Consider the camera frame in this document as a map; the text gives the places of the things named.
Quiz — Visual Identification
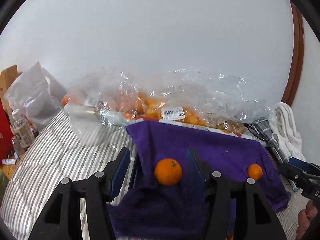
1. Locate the wooden furniture piece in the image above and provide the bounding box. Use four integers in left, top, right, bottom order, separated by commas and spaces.
0, 64, 22, 115

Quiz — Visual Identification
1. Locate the white striped towel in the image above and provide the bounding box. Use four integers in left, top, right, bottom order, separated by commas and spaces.
269, 102, 306, 161

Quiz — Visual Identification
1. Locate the purple towel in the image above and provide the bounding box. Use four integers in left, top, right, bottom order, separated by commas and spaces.
108, 121, 291, 239

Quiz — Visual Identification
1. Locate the clear plastic fruit bag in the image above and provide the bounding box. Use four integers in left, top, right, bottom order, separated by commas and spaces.
61, 68, 270, 133

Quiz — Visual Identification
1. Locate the brown wooden door frame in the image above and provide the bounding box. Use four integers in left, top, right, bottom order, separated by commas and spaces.
281, 2, 305, 106

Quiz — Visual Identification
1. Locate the red box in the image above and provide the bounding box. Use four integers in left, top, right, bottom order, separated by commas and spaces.
0, 103, 13, 160

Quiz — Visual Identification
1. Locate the mandarin with green stem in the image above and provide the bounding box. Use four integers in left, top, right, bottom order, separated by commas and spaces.
154, 158, 183, 186

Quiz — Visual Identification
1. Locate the striped bed cover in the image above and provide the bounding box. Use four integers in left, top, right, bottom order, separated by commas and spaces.
1, 112, 137, 239

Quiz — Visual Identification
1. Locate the right hand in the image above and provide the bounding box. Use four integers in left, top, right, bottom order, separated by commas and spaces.
296, 200, 318, 239

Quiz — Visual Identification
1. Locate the grey checked cloth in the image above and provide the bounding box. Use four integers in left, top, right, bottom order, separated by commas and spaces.
247, 117, 289, 166

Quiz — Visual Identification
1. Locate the large orange mandarin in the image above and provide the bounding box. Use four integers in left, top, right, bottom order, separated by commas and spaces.
247, 164, 263, 181

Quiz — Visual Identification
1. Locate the small plastic bottle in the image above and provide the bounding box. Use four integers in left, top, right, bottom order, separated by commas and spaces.
12, 109, 34, 148

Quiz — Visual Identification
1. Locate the grey plastic bag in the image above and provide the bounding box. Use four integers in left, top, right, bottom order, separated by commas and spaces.
4, 62, 67, 131

